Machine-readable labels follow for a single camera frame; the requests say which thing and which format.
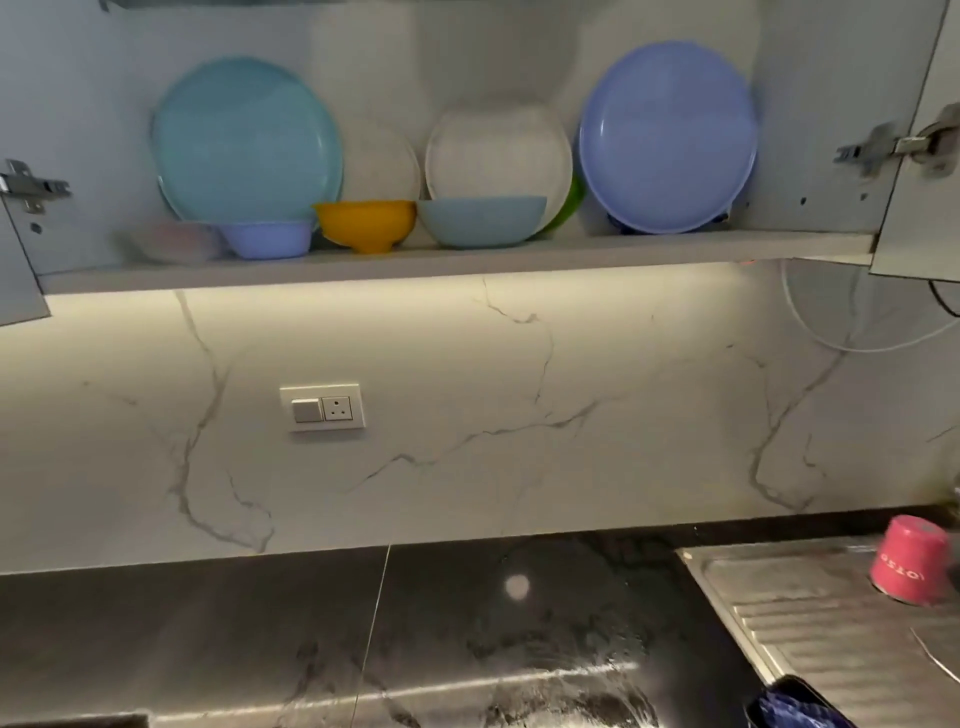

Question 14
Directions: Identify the white cable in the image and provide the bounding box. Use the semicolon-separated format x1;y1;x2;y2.
778;258;960;359

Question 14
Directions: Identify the red bear cup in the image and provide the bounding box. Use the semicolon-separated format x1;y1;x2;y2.
868;513;956;609

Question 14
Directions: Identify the yellow bowl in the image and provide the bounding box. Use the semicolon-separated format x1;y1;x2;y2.
313;199;422;257

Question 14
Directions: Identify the white wall socket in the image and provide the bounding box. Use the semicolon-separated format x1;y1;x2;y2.
279;381;369;438

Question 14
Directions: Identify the teal plate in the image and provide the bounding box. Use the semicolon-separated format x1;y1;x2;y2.
150;57;348;231

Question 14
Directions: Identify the clear plastic lid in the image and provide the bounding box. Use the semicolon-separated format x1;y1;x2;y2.
909;618;960;687

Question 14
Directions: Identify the white floral bowl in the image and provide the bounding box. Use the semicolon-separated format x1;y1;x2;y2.
126;219;228;267

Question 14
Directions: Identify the steel sink drainboard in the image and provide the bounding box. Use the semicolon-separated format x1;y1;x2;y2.
673;532;960;728

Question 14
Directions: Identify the green plate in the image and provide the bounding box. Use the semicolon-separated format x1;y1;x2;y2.
535;162;591;240

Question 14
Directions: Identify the black plastic tray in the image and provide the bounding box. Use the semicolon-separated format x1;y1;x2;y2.
744;673;860;728

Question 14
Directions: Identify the lavender plate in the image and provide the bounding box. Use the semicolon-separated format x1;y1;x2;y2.
577;40;762;237

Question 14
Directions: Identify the light blue bowl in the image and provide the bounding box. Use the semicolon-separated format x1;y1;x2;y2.
415;195;551;252

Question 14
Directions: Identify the small lavender bowl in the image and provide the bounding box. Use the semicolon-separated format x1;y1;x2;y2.
219;220;318;263

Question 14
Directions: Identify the blue striped cloth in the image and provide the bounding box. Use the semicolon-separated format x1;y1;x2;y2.
754;682;822;728

